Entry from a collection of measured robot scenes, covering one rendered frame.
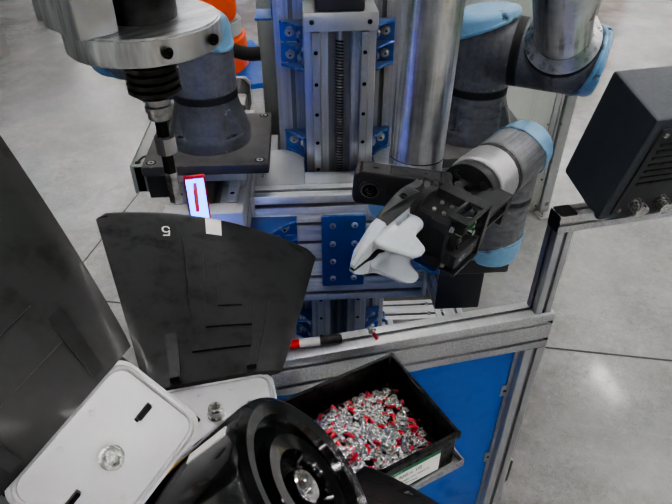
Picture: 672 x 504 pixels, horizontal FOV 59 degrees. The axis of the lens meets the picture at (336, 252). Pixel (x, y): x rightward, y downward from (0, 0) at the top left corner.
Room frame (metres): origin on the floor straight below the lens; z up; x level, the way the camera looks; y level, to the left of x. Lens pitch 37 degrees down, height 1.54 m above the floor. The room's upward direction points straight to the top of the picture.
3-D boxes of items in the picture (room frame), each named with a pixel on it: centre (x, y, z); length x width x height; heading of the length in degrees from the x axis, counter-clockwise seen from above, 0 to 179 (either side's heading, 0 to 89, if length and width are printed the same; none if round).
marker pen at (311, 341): (0.66, 0.06, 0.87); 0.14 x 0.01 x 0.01; 100
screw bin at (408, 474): (0.50, -0.03, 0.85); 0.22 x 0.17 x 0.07; 119
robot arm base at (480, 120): (1.06, -0.26, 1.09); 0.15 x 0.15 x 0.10
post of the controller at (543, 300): (0.75, -0.34, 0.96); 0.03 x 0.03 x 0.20; 13
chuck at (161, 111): (0.28, 0.09, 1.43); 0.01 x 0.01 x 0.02
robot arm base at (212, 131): (1.03, 0.24, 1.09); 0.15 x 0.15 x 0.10
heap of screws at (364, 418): (0.50, -0.03, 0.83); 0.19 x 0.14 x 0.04; 119
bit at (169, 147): (0.28, 0.09, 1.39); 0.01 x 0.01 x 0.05
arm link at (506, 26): (1.06, -0.26, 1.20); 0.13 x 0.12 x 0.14; 64
